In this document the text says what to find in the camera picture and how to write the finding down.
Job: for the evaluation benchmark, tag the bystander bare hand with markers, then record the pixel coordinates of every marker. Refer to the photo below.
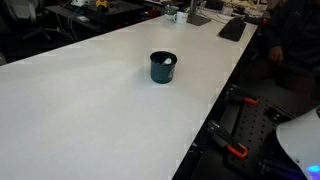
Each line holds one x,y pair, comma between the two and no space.
276,55

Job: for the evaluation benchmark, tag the dark green enamel cup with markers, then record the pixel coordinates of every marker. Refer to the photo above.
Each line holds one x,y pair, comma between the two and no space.
161,75

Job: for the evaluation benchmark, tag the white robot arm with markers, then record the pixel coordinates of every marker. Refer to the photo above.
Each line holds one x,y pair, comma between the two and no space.
300,140

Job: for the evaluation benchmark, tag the black keyboard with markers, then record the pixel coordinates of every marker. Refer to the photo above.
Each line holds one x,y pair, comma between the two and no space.
232,30

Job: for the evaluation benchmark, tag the small black block on plate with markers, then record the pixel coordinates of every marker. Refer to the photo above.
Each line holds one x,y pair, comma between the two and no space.
275,115

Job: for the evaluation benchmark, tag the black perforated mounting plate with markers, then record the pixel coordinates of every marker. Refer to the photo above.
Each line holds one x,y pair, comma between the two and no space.
255,128

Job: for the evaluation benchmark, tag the grey monitor stand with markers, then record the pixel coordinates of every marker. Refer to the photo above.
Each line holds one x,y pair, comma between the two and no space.
197,19

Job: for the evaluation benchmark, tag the white mug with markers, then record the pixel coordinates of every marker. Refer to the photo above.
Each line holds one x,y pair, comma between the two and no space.
180,17

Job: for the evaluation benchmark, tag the green and white bowl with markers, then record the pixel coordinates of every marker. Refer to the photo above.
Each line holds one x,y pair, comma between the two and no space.
170,10

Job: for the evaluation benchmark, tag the black side desk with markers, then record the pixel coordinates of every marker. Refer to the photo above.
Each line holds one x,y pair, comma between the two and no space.
113,10

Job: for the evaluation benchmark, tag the yellow tool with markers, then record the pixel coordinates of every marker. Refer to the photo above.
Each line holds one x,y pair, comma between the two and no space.
102,4

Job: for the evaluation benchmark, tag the grey office chair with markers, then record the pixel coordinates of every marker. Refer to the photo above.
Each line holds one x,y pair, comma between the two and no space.
23,10

